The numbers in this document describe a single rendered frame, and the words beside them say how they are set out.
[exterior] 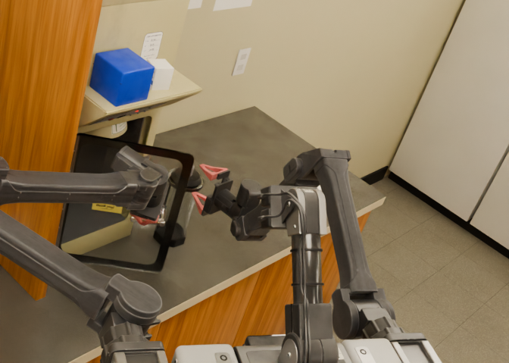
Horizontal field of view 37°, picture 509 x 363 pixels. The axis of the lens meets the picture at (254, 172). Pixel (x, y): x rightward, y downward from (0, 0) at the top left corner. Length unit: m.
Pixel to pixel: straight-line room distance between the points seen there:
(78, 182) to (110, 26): 0.42
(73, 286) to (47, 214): 0.59
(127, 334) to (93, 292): 0.11
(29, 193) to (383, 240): 3.21
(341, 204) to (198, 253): 0.82
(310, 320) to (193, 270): 1.11
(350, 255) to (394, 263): 2.79
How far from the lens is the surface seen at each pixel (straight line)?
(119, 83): 1.78
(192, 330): 2.42
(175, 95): 1.93
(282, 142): 3.07
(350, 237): 1.60
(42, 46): 1.78
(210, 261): 2.34
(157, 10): 1.92
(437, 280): 4.42
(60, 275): 1.36
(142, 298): 1.33
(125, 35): 1.88
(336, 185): 1.64
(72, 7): 1.68
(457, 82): 4.72
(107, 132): 2.05
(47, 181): 1.54
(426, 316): 4.12
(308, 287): 1.22
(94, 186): 1.59
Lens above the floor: 2.39
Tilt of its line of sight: 31 degrees down
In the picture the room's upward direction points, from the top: 19 degrees clockwise
